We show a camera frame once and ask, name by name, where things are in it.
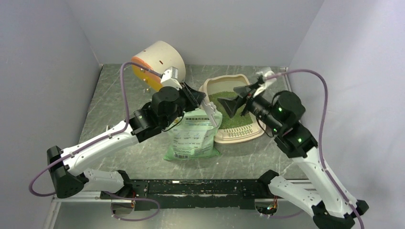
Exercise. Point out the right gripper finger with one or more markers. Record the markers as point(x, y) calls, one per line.
point(251, 90)
point(231, 105)

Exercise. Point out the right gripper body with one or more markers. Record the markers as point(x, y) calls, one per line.
point(259, 107)

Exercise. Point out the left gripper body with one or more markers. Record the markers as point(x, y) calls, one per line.
point(185, 103)

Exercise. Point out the beige litter box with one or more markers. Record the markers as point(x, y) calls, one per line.
point(239, 128)

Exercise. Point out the green cat litter bag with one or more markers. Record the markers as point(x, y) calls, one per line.
point(192, 137)

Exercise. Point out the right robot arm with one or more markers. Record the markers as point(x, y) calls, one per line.
point(331, 206)

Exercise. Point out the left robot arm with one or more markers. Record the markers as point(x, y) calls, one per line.
point(70, 167)

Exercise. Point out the round beige drawer cabinet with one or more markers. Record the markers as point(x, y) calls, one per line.
point(158, 57)

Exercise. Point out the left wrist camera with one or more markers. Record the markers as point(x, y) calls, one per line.
point(170, 78)

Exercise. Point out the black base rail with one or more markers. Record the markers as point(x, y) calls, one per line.
point(200, 193)

